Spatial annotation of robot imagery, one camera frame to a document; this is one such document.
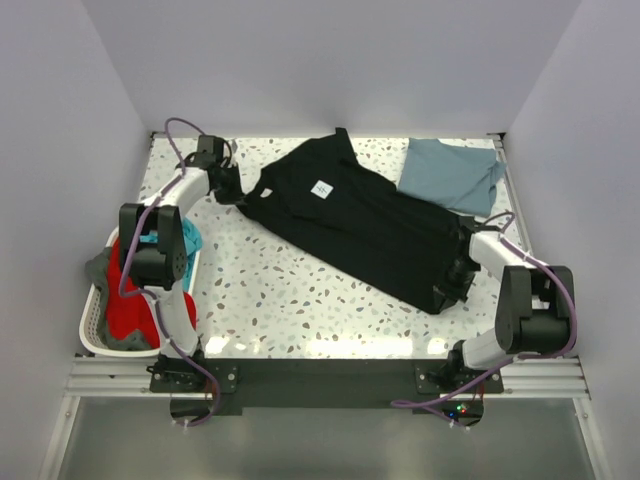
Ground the black t-shirt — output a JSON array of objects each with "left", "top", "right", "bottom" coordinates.
[{"left": 239, "top": 128, "right": 472, "bottom": 314}]

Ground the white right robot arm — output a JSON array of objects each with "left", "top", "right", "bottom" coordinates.
[{"left": 428, "top": 221, "right": 577, "bottom": 383}]

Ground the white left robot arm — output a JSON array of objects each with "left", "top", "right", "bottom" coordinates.
[{"left": 118, "top": 135, "right": 245, "bottom": 358}]

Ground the turquoise t-shirt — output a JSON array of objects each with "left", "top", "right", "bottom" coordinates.
[{"left": 130, "top": 217, "right": 203, "bottom": 293}]

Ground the folded grey-blue t-shirt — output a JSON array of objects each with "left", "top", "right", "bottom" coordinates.
[{"left": 397, "top": 138, "right": 506, "bottom": 217}]

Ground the dark grey t-shirt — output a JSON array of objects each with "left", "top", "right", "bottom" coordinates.
[{"left": 80, "top": 247, "right": 152, "bottom": 355}]

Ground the red t-shirt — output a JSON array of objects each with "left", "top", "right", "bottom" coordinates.
[{"left": 105, "top": 241, "right": 160, "bottom": 351}]

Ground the white laundry basket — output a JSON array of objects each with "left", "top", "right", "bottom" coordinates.
[{"left": 79, "top": 227, "right": 204, "bottom": 359}]

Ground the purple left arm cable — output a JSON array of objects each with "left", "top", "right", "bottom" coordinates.
[{"left": 117, "top": 117, "right": 236, "bottom": 427}]

